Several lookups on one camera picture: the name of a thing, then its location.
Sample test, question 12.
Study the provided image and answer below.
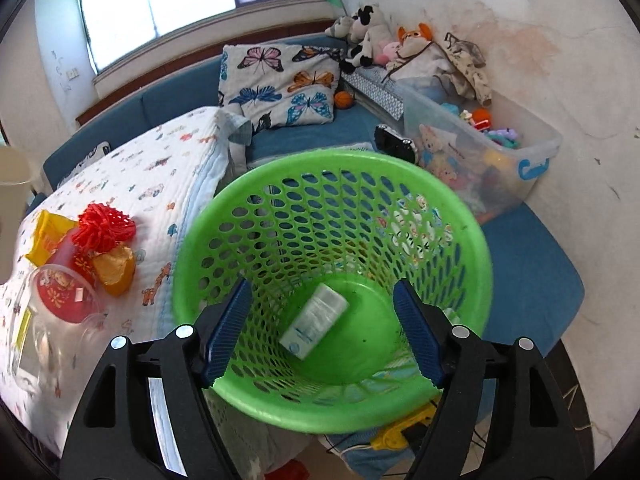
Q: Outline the clear plastic toy bin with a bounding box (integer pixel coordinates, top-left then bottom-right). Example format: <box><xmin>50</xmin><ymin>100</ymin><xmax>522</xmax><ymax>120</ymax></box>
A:
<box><xmin>399</xmin><ymin>79</ymin><xmax>563</xmax><ymax>223</ymax></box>

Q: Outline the butterfly print pillow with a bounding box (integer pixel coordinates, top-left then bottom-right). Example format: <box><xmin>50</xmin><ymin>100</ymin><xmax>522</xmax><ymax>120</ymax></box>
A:
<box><xmin>218</xmin><ymin>44</ymin><xmax>342</xmax><ymax>132</ymax></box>

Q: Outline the black handheld game console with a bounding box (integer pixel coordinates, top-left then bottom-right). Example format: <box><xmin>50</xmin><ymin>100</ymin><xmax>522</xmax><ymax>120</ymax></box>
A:
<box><xmin>374</xmin><ymin>124</ymin><xmax>418</xmax><ymax>165</ymax></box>

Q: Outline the cow plush toy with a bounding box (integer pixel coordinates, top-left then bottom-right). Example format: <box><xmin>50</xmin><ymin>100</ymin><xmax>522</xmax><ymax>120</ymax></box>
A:
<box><xmin>340</xmin><ymin>4</ymin><xmax>395</xmax><ymax>74</ymax></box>

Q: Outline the small orange ball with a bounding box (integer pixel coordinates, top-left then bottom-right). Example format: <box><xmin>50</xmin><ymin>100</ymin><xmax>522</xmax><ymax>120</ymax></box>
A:
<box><xmin>334</xmin><ymin>90</ymin><xmax>355</xmax><ymax>110</ymax></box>

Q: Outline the beige printed cloth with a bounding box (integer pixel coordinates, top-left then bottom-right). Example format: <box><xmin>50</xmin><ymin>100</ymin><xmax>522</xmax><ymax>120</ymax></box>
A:
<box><xmin>385</xmin><ymin>32</ymin><xmax>492</xmax><ymax>107</ymax></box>

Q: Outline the yellow snack bag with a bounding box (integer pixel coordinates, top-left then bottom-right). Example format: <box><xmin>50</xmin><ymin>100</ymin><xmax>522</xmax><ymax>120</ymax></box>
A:
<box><xmin>25</xmin><ymin>209</ymin><xmax>78</xmax><ymax>266</ymax></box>

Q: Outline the orange fox plush toy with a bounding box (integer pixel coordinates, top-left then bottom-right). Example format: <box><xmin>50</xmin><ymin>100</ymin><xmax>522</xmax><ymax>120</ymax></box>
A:
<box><xmin>397</xmin><ymin>23</ymin><xmax>433</xmax><ymax>60</ymax></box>

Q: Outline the clear bottle yellow label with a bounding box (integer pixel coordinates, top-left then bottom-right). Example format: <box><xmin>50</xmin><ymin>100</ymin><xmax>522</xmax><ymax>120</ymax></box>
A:
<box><xmin>0</xmin><ymin>145</ymin><xmax>34</xmax><ymax>284</ymax></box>

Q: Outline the green plastic mesh basket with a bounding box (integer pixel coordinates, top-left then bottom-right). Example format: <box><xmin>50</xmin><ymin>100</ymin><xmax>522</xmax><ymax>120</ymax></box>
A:
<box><xmin>172</xmin><ymin>150</ymin><xmax>492</xmax><ymax>434</ymax></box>

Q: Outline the clear round plastic lid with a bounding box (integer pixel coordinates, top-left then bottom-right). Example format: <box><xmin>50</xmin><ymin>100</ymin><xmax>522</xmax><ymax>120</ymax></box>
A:
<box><xmin>9</xmin><ymin>307</ymin><xmax>108</xmax><ymax>404</ymax></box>

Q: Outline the blue sofa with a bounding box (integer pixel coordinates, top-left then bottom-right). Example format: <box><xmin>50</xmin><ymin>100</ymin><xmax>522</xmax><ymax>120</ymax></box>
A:
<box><xmin>43</xmin><ymin>56</ymin><xmax>585</xmax><ymax>360</ymax></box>

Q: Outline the pink plush toy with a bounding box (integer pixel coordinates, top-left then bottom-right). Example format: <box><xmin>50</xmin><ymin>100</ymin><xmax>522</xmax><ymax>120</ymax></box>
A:
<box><xmin>374</xmin><ymin>41</ymin><xmax>401</xmax><ymax>66</ymax></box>

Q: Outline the red printed plastic cup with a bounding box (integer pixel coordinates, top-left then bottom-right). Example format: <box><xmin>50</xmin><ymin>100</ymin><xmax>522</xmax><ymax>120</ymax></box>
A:
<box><xmin>30</xmin><ymin>230</ymin><xmax>106</xmax><ymax>324</ymax></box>

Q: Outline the printed white table cloth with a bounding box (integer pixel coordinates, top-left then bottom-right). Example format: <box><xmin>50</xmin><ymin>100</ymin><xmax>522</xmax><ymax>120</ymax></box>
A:
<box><xmin>1</xmin><ymin>106</ymin><xmax>308</xmax><ymax>479</ymax></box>

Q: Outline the small butterfly cushion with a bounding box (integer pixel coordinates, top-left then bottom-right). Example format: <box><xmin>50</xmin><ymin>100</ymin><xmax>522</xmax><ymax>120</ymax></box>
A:
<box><xmin>56</xmin><ymin>141</ymin><xmax>112</xmax><ymax>188</ymax></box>

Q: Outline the white blue milk carton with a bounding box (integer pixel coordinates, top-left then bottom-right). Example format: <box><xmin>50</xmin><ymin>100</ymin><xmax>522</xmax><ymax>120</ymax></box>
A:
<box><xmin>279</xmin><ymin>284</ymin><xmax>349</xmax><ymax>361</ymax></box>

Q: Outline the grey plush toy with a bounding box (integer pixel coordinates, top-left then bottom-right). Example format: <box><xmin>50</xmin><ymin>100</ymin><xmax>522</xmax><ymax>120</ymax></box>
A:
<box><xmin>324</xmin><ymin>15</ymin><xmax>355</xmax><ymax>40</ymax></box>

